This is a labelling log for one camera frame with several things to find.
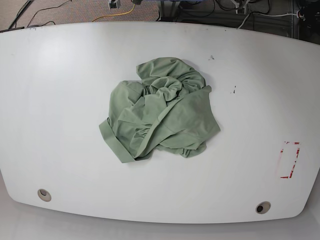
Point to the red tape marking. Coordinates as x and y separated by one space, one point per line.
287 160

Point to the green t-shirt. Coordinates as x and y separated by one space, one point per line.
167 109

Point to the left table grommet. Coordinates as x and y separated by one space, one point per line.
44 195

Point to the table grommet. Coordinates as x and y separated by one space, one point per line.
44 195
263 207

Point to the right table grommet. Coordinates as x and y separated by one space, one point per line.
263 207

